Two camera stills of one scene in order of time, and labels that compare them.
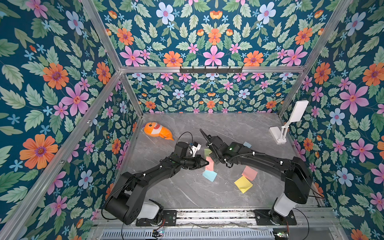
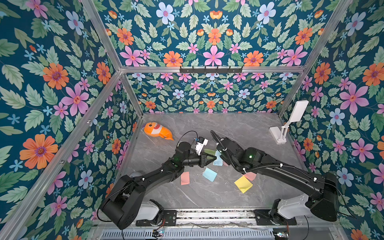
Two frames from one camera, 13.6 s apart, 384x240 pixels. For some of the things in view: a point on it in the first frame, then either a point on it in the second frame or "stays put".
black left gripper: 196,164 stays put
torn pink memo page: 210,167 to 185,178
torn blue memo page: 209,175 stays put
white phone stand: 281,139 stays put
